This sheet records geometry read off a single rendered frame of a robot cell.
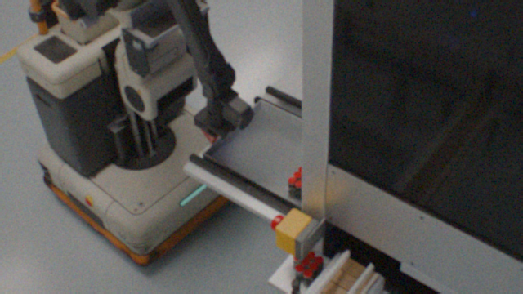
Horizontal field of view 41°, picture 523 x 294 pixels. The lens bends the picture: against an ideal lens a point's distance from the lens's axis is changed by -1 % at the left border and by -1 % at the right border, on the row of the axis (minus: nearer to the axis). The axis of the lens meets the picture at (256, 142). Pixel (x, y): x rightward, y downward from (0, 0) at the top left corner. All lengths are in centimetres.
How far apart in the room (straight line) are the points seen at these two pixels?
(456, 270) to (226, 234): 153
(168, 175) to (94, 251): 45
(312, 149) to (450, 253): 34
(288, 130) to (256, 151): 12
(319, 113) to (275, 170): 53
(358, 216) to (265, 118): 60
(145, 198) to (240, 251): 44
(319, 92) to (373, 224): 33
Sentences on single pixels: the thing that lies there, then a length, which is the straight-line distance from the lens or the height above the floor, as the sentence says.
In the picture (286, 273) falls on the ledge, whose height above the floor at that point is 88.
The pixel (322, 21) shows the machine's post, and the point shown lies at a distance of 124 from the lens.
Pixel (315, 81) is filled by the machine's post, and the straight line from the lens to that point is 133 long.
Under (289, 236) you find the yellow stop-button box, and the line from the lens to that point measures 156.
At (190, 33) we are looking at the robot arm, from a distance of 166.
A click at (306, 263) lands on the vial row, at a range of 164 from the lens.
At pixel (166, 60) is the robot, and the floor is 84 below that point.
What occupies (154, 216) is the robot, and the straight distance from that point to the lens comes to 261.
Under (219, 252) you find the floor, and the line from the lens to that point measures 281.
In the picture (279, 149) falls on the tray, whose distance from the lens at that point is 193.
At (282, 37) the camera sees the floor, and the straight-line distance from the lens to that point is 376.
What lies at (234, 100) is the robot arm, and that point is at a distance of 174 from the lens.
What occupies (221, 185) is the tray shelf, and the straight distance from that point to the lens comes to 186.
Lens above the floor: 228
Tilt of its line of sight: 46 degrees down
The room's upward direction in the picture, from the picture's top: 4 degrees counter-clockwise
